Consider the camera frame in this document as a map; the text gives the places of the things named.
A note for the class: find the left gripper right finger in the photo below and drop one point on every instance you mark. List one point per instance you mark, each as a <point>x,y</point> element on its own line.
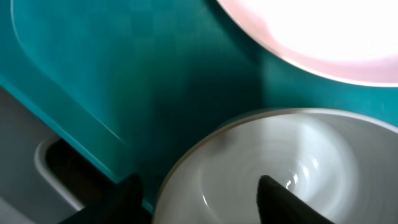
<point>276,205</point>

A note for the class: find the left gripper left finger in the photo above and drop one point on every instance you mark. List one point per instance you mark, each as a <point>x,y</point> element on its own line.
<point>122,205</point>

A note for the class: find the grey bowl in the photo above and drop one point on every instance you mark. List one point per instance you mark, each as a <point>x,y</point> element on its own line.
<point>341,164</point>

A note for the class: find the grey dish rack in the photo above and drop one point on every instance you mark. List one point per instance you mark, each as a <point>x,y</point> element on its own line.
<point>43,177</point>

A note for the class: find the teal serving tray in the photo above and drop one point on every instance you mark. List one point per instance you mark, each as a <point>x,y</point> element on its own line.
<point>133,85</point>

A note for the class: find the large pink plate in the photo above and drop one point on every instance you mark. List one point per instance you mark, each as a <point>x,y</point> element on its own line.
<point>349,41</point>

